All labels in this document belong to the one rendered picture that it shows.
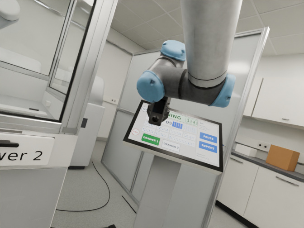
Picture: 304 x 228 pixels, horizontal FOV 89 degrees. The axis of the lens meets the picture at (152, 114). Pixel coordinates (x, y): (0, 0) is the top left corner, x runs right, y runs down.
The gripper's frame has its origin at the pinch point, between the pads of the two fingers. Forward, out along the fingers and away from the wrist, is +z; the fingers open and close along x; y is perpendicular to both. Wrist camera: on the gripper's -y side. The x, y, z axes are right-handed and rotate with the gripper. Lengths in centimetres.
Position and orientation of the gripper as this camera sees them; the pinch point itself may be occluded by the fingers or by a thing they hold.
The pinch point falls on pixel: (154, 123)
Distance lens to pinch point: 69.0
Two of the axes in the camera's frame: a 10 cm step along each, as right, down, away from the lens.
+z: -1.3, 6.2, 7.7
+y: 2.6, -7.3, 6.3
